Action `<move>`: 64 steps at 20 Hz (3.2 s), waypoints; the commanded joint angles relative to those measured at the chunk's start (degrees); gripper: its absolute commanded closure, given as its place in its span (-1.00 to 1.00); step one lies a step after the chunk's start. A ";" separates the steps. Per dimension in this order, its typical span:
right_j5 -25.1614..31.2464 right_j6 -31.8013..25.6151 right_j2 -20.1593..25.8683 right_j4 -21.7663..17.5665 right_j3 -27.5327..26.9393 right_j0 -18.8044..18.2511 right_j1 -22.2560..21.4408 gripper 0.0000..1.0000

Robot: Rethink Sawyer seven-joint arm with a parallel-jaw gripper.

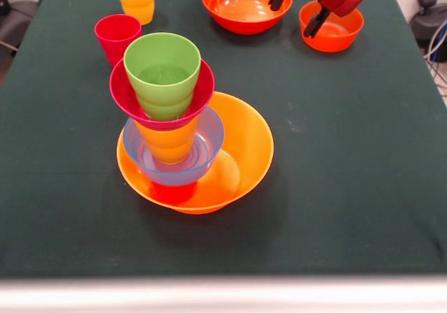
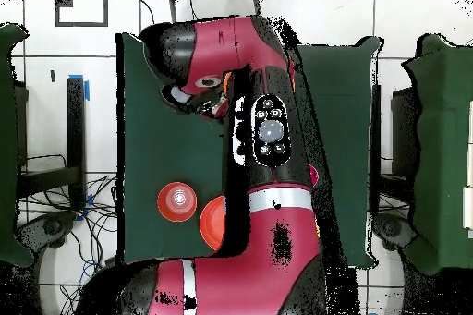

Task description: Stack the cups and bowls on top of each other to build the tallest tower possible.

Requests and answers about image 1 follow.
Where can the orange cup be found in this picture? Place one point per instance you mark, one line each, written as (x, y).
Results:
(171, 145)

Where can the small red-orange bowl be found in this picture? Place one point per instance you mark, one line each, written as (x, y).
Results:
(335, 37)

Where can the red-orange cup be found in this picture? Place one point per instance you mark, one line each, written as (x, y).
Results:
(174, 192)

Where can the dark green tablecloth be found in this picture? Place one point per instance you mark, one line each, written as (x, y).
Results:
(70, 222)

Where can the light blue bowl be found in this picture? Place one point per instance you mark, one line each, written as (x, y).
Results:
(206, 152)

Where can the green cup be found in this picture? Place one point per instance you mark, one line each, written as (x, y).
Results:
(164, 89)

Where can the yellow cup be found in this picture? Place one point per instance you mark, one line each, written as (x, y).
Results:
(136, 2)

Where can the pink-red bowl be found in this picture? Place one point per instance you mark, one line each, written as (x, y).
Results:
(202, 93)

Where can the large red-orange bowl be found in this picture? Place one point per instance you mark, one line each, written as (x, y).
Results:
(244, 12)

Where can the pink-red cup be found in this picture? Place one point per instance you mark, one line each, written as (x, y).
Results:
(111, 33)

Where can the large orange bowl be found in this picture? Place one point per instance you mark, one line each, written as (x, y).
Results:
(244, 138)

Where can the dark grey pedestal base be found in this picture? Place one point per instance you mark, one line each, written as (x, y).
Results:
(427, 19)
(21, 12)

